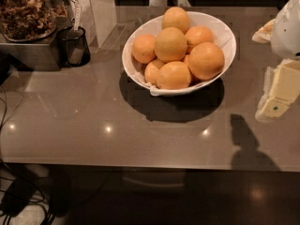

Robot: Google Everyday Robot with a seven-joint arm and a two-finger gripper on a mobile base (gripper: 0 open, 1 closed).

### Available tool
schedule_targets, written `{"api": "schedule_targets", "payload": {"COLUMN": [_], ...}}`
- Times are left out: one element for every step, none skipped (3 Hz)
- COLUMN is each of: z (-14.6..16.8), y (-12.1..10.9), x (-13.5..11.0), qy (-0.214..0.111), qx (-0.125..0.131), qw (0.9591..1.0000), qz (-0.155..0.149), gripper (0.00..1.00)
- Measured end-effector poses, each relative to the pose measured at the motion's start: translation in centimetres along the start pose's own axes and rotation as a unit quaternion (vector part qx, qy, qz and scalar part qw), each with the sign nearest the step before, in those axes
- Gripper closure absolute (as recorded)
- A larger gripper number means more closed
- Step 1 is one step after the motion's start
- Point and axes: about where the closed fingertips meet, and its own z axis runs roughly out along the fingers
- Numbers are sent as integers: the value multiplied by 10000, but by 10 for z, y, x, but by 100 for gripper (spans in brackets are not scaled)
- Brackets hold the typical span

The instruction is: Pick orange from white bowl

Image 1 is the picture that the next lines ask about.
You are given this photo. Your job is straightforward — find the glass jar of granola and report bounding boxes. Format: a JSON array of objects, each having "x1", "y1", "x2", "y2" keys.
[{"x1": 0, "y1": 0, "x2": 56, "y2": 42}]

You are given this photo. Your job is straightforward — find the black floor cables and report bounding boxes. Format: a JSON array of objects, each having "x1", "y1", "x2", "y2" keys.
[{"x1": 0, "y1": 87, "x2": 57, "y2": 225}]

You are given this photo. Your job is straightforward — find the top back orange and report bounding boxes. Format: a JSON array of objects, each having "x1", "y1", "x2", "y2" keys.
[{"x1": 161, "y1": 7, "x2": 190, "y2": 33}]

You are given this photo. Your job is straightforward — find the centre top orange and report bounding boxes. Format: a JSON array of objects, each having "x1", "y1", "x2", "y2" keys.
[{"x1": 155, "y1": 27, "x2": 188, "y2": 63}]

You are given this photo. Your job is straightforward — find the small hidden orange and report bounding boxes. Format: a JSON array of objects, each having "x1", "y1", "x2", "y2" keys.
[{"x1": 183, "y1": 54, "x2": 189, "y2": 66}]

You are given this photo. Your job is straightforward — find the clear plastic spoon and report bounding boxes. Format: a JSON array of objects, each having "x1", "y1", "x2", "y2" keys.
[{"x1": 67, "y1": 0, "x2": 82, "y2": 39}]

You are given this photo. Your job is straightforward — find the large orange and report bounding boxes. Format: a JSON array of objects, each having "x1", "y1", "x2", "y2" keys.
[{"x1": 188, "y1": 42, "x2": 225, "y2": 81}]

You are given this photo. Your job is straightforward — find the front left orange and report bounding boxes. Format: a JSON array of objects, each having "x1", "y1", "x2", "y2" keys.
[{"x1": 144, "y1": 59, "x2": 165, "y2": 85}]

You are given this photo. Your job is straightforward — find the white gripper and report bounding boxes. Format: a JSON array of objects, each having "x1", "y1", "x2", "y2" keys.
[{"x1": 252, "y1": 0, "x2": 300, "y2": 123}]

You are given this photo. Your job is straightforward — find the black mesh cup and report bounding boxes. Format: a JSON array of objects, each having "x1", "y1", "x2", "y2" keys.
[{"x1": 56, "y1": 26, "x2": 90, "y2": 67}]

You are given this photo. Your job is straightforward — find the white bowl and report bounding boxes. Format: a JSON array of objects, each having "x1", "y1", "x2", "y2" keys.
[{"x1": 122, "y1": 11, "x2": 236, "y2": 97}]

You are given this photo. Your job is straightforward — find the right back orange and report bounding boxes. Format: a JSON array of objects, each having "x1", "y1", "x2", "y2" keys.
[{"x1": 185, "y1": 25, "x2": 214, "y2": 53}]

